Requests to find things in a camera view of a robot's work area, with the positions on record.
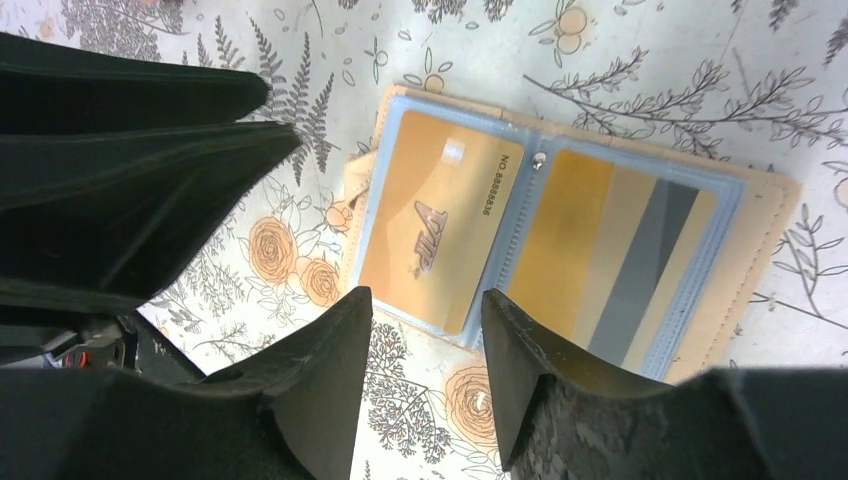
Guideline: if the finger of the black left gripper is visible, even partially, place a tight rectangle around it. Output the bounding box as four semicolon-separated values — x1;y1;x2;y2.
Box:
1;122;300;313
1;33;269;135

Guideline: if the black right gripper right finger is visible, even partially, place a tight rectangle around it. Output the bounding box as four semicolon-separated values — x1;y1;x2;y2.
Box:
481;289;847;479

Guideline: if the beige card holder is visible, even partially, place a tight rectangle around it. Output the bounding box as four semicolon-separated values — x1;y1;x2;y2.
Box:
342;86;800;383

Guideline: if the gold grey striped card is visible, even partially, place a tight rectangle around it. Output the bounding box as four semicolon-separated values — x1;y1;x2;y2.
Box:
507;150;718;366

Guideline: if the gold VIP card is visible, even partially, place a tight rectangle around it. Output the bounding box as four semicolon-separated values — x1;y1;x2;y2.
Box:
359;111;524;335

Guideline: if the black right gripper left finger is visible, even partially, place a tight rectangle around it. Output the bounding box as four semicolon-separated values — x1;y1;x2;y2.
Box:
1;286;373;479

